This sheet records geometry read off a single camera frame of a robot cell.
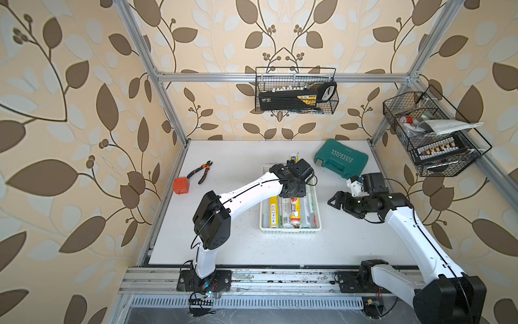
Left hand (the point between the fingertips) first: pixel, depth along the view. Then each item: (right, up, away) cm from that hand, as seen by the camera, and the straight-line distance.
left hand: (301, 192), depth 81 cm
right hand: (+14, -5, -1) cm, 15 cm away
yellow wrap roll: (-11, -9, +3) cm, 14 cm away
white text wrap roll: (+2, -9, +3) cm, 10 cm away
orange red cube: (-56, +1, +15) cm, 57 cm away
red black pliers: (-47, +10, +27) cm, 55 cm away
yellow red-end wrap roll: (-3, -4, -3) cm, 5 cm away
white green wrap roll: (+7, -7, +9) cm, 13 cm away
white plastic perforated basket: (-15, -11, +7) cm, 20 cm away
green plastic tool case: (+23, +16, +27) cm, 38 cm away
